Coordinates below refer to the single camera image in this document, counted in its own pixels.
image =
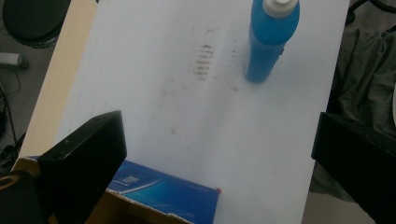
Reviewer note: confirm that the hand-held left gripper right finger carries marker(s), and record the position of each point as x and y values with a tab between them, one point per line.
361	155

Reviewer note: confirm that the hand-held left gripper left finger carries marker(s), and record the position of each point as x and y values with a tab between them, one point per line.
81	161

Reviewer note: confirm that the grey-green cloth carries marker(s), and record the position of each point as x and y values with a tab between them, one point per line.
362	77

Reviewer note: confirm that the blue cardboard box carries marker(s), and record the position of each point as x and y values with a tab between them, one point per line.
162	194

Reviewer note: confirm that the grey power strip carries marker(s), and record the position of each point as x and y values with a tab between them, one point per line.
12	59

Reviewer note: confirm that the blue bottle with white cap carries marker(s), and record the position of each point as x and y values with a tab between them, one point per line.
268	40

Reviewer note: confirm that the round black stool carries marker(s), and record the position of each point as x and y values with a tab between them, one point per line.
34	20

